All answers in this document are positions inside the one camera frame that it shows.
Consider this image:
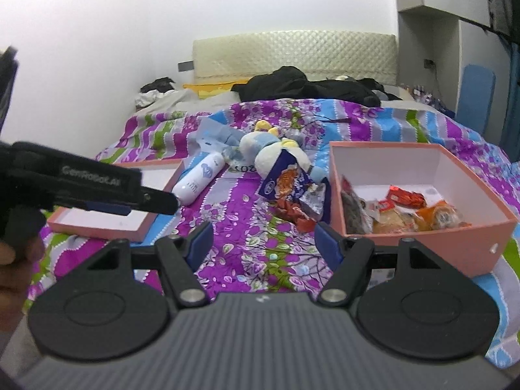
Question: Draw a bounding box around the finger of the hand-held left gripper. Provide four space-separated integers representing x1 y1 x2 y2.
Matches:
83 201 131 217
139 186 180 215

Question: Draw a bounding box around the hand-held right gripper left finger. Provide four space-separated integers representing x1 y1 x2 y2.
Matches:
83 221 215 309

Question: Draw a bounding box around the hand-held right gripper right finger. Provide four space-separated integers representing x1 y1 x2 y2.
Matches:
315 221 444 308

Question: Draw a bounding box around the dark snack packet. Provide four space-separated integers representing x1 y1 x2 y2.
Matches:
340 175 375 235

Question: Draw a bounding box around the blue purple snack packet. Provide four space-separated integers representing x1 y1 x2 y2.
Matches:
258 149 314 202

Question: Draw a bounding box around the shiny red snack packet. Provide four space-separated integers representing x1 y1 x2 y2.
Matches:
388 185 426 208

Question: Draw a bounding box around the orange red snack packet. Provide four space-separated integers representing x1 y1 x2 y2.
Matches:
416 200 472 230

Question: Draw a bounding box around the pink cardboard box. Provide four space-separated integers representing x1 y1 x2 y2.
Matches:
328 142 519 278

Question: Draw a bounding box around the person's left forearm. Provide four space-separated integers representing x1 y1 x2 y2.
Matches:
0 290 30 334

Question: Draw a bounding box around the person's left hand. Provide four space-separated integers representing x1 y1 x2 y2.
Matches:
0 237 46 294

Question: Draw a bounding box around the pink box lid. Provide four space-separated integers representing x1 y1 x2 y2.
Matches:
46 159 185 243

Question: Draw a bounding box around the blue silver snack packet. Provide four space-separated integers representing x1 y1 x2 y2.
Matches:
301 179 330 222

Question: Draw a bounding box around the white bottle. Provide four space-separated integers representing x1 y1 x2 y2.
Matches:
173 152 225 205

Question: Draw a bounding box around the purple floral blanket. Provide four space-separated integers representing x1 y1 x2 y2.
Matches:
24 97 520 368

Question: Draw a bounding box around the light blue plastic bag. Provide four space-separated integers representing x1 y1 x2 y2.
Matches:
195 116 245 160

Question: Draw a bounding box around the white blue plush toy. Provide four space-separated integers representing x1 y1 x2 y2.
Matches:
239 120 330 184

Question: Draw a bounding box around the black and white clothing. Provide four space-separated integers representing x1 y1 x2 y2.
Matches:
135 77 196 111

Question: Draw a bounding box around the yellow pillow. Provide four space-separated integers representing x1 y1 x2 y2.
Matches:
183 79 249 98

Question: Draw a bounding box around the cluster of small bottles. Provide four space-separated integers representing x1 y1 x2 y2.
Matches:
406 83 444 107

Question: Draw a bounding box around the cream quilted headboard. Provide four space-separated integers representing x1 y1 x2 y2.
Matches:
192 30 398 91

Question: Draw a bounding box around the blue chair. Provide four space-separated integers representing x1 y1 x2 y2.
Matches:
455 64 497 136

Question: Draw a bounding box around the white cabinet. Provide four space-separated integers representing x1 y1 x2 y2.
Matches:
392 0 508 139

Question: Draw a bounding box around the dark patterned curtain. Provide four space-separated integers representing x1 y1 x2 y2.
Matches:
483 0 520 148

